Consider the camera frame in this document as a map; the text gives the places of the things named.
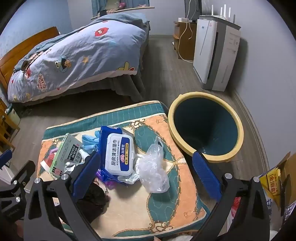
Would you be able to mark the black plastic bag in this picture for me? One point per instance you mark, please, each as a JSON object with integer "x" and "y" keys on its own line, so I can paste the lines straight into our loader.
{"x": 94, "y": 199}

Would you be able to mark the bed with cartoon duvet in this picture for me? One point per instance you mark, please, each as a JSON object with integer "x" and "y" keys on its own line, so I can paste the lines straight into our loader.
{"x": 87, "y": 53}

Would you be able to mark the blue white wet wipes pack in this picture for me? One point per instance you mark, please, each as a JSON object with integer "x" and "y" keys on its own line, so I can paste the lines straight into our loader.
{"x": 118, "y": 153}

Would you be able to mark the strawberry picture sheet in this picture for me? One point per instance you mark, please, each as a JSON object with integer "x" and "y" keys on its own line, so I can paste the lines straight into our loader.
{"x": 237, "y": 206}

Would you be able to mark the white router with antennas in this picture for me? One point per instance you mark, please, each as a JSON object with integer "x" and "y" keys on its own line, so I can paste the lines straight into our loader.
{"x": 219, "y": 17}

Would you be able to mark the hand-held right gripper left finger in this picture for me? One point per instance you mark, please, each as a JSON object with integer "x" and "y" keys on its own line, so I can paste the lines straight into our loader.
{"x": 87, "y": 172}

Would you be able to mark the wooden headboard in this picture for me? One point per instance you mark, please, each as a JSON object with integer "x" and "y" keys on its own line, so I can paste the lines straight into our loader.
{"x": 20, "y": 51}

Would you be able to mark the black monitor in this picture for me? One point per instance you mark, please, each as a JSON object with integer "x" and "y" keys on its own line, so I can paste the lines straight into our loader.
{"x": 193, "y": 9}

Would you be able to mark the yellow packet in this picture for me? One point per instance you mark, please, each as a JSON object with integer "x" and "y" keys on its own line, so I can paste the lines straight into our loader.
{"x": 271, "y": 185}

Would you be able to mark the green white carton box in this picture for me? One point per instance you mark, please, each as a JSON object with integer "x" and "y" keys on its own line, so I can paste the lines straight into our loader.
{"x": 67, "y": 150}

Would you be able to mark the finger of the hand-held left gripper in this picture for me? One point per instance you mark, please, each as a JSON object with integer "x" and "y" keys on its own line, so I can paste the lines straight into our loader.
{"x": 5, "y": 158}
{"x": 24, "y": 172}

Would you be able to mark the teal curtain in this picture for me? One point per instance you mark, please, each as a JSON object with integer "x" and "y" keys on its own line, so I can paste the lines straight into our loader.
{"x": 108, "y": 4}

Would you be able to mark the cardboard box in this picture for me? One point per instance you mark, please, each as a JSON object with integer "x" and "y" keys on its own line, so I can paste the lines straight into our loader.
{"x": 289, "y": 176}

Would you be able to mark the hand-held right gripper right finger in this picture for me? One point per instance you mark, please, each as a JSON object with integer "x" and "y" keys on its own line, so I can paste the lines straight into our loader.
{"x": 205, "y": 176}

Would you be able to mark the white air purifier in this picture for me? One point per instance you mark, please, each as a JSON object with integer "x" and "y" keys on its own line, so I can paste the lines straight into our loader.
{"x": 204, "y": 51}

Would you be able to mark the purple plastic bottle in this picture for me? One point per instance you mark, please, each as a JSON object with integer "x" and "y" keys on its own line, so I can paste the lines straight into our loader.
{"x": 105, "y": 182}

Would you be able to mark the foil wrapper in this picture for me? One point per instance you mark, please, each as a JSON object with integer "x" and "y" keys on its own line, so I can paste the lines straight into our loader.
{"x": 69, "y": 168}
{"x": 128, "y": 179}

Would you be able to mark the grey white floor appliance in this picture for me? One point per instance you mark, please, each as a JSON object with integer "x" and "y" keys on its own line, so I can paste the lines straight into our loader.
{"x": 227, "y": 58}

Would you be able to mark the wooden stool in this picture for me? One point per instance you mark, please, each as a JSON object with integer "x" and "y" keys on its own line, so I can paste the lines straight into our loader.
{"x": 7, "y": 132}

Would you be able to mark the white green jar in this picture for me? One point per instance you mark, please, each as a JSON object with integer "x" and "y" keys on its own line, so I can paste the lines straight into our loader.
{"x": 12, "y": 115}

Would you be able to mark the bed with grey skirt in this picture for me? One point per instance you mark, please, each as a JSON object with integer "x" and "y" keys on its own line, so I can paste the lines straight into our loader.
{"x": 122, "y": 83}

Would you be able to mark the wooden cabinet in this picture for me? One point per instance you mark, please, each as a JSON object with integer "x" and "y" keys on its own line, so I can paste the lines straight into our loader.
{"x": 185, "y": 41}

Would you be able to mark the blue white packet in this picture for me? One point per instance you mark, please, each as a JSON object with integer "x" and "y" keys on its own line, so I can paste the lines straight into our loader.
{"x": 271, "y": 207}

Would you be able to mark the teal orange patterned cushion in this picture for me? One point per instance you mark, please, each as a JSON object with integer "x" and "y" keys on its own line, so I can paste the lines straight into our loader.
{"x": 148, "y": 210}

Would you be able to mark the blue rubber gloves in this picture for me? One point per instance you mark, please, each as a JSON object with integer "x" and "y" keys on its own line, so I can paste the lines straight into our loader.
{"x": 89, "y": 141}

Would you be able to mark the teal bin with yellow rim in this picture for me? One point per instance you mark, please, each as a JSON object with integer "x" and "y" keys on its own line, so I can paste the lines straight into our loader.
{"x": 208, "y": 125}

